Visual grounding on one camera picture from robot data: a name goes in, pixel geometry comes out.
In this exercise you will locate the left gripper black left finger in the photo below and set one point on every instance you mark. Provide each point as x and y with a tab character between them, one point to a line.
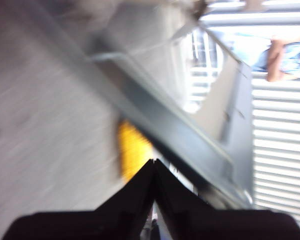
110	222

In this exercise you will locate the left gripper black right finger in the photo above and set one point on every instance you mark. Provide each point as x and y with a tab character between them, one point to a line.
215	225

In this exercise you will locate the grey-green glass oven door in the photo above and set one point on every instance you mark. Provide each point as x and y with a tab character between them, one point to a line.
165	120

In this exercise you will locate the yellow corn cob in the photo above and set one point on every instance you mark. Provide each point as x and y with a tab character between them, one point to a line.
132	150

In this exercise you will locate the white slatted blind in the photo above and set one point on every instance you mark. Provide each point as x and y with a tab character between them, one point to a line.
280	125

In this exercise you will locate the person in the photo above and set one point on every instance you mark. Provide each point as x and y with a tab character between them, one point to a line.
275	62

